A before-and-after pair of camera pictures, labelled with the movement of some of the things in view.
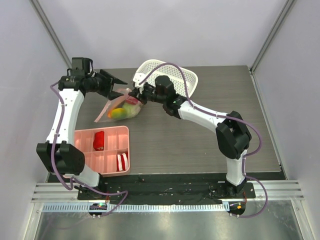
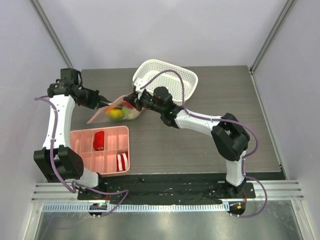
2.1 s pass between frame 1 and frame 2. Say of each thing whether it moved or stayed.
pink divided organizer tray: stayed
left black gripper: moved
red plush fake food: stayed
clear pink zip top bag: moved
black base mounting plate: stayed
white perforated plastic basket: stayed
